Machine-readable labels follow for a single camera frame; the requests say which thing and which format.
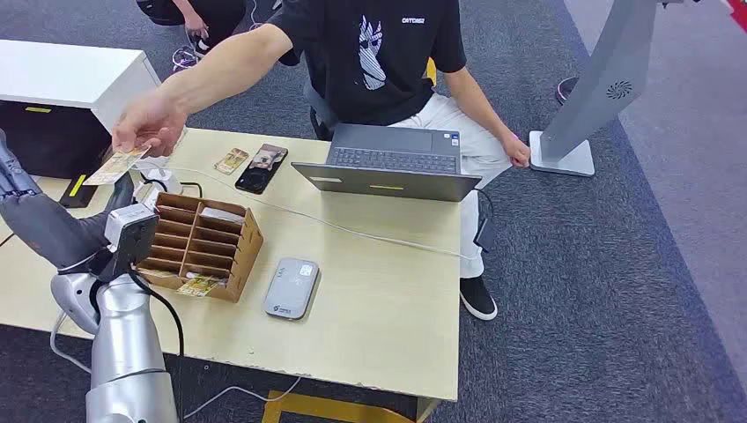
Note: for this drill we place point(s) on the black laptop power adapter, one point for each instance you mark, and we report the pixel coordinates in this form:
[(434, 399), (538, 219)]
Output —
[(485, 235)]

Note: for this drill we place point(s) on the white cabinet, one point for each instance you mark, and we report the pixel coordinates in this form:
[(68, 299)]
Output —
[(70, 73)]

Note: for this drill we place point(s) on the yellow printed key card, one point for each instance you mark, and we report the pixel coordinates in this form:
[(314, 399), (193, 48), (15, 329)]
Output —
[(199, 286)]

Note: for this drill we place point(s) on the yellow table frame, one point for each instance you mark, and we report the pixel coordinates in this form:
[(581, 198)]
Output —
[(327, 408)]

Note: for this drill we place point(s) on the white card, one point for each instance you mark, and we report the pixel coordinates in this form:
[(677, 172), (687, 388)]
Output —
[(222, 215)]

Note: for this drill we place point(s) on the white charger plug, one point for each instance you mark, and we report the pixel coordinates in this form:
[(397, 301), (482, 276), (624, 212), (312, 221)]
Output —
[(163, 178)]

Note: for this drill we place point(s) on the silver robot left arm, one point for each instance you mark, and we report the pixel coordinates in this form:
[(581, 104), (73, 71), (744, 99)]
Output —
[(125, 350)]

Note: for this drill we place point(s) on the person's left forearm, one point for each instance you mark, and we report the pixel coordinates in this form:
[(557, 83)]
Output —
[(478, 102)]

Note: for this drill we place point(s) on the purple chair base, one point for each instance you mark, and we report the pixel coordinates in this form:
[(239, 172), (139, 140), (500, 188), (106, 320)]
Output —
[(184, 58)]

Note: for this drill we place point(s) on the black smartphone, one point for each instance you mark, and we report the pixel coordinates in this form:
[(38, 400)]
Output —
[(261, 169)]

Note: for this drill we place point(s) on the dark round floor base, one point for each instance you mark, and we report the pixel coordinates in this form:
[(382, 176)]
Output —
[(565, 90)]

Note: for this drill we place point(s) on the black office chair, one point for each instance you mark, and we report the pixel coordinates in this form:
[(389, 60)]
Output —
[(321, 114)]

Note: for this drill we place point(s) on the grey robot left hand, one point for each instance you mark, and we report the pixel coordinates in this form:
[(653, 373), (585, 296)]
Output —
[(41, 225)]

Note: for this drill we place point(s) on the grey laptop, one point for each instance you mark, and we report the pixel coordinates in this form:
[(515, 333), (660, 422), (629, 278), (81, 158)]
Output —
[(385, 181)]

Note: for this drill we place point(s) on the black device with yellow label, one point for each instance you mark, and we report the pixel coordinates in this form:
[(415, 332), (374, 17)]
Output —
[(76, 192)]

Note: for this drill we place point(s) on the grey card reader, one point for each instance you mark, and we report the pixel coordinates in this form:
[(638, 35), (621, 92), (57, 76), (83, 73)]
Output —
[(290, 289)]

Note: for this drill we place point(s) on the grey kiosk stand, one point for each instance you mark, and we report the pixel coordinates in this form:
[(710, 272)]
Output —
[(601, 76)]

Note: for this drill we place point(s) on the yellow ID card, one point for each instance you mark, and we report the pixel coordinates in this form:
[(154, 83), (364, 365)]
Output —
[(114, 168)]

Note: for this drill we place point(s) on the brown slotted card organizer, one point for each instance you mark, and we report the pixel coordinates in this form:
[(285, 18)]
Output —
[(242, 257)]

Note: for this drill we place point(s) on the person's right hand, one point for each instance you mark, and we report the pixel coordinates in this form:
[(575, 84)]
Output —
[(152, 119)]

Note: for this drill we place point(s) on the person's right forearm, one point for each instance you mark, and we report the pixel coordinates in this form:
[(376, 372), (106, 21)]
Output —
[(227, 67)]

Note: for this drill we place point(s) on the person's left hand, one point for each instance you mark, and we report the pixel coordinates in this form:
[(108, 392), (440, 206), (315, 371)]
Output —
[(518, 153)]

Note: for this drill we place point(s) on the person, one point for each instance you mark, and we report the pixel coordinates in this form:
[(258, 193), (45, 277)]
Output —
[(219, 14), (373, 64)]

